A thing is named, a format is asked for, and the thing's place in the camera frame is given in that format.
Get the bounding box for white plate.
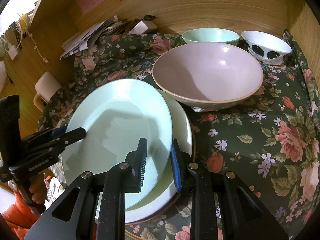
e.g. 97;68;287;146
125;90;193;224

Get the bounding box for mint green plate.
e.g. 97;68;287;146
61;79;172;209

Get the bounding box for pink bowl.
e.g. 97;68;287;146
152;42;264;112

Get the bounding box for white bowl black spots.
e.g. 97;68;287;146
241;31;292;66

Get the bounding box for mint green bowl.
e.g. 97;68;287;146
182;28;240;46

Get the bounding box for orange sleeve forearm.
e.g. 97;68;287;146
2;191;40;239

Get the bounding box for left hand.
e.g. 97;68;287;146
29;173;47;204

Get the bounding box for white fluffy earmuffs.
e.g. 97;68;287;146
0;41;7;92

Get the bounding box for stack of white papers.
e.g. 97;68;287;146
60;16;133;60

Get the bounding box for black lace headband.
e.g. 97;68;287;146
9;22;23;49

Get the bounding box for small white box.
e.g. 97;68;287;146
128;20;158;35

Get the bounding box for white charger with cable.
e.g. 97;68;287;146
0;13;49;64

